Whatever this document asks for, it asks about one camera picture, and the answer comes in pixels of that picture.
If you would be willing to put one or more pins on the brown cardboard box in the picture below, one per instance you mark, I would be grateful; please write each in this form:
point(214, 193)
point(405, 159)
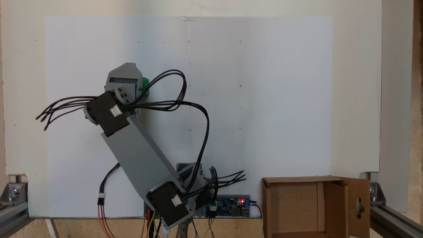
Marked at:
point(294, 208)

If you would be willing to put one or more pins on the white paper sheet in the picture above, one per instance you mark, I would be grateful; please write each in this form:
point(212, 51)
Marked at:
point(264, 99)

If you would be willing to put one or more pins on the clear tape piece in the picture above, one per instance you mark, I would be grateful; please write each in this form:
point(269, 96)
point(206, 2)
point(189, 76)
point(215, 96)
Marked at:
point(188, 19)

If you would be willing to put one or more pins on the blue circuit board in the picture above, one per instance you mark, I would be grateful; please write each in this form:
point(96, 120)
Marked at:
point(228, 208)

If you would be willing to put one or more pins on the green die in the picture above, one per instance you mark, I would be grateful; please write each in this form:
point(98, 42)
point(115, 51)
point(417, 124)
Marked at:
point(145, 86)

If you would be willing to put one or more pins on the green circuit board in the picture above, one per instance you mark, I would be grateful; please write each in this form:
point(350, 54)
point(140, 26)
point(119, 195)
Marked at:
point(147, 211)

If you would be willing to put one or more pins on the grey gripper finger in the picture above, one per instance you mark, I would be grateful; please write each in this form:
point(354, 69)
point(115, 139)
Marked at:
point(125, 71)

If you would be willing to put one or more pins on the metal corner bracket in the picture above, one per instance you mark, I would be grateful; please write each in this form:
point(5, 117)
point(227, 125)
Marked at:
point(375, 193)
point(13, 191)

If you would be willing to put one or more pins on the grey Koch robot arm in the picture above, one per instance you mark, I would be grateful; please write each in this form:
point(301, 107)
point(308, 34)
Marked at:
point(142, 155)

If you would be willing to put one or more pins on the aluminium frame post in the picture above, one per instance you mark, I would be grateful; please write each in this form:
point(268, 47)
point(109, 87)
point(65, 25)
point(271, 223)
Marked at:
point(393, 221)
point(13, 215)

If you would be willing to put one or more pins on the metal table clamp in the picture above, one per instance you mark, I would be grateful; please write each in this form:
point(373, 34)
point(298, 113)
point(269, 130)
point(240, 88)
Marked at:
point(183, 231)

